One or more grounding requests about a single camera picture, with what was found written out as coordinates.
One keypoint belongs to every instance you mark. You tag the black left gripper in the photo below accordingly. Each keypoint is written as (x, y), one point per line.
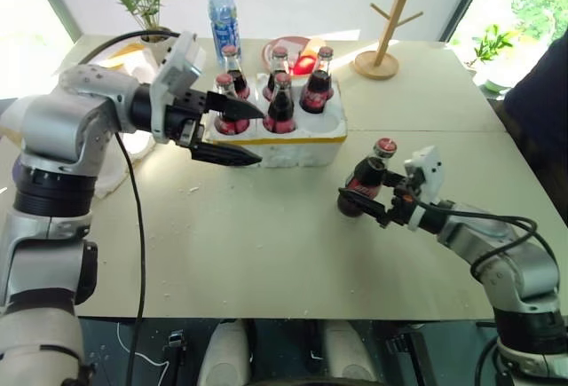
(188, 104)

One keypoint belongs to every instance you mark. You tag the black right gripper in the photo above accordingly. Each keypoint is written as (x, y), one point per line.
(401, 204)

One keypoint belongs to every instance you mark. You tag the glass cola bottle red cap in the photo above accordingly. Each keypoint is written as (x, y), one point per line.
(235, 75)
(368, 173)
(278, 66)
(279, 111)
(224, 86)
(316, 89)

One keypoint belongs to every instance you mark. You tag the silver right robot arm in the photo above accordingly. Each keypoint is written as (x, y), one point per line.
(523, 270)

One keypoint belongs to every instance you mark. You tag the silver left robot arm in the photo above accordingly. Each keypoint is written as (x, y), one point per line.
(53, 120)

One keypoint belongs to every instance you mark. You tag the white foam crate yellow tape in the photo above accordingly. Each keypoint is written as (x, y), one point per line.
(302, 151)

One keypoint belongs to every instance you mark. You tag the red round plate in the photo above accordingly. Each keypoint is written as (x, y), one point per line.
(274, 44)

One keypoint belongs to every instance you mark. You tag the red fruit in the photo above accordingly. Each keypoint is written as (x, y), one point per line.
(304, 65)

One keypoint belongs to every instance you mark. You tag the clear water bottle blue cap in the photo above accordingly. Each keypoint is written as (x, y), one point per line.
(224, 18)

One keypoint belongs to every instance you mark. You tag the green potted palm plant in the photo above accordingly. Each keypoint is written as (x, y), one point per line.
(153, 41)

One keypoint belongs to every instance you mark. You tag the wooden mug tree stand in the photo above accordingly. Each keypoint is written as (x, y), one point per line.
(377, 64)

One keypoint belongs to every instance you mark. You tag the white rounded robot shell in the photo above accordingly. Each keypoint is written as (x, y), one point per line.
(348, 355)
(224, 355)

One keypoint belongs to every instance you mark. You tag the person in dark clothing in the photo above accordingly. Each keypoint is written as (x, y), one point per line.
(541, 106)

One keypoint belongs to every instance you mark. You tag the small green potted plant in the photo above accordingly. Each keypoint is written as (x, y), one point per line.
(488, 44)

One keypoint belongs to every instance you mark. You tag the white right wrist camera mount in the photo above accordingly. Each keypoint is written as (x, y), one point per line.
(426, 166)

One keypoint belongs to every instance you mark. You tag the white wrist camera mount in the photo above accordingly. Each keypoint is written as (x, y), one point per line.
(426, 166)
(177, 66)

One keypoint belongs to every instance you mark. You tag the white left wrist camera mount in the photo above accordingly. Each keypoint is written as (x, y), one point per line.
(177, 66)

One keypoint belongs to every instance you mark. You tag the dark window frame post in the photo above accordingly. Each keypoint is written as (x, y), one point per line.
(62, 0)
(463, 0)

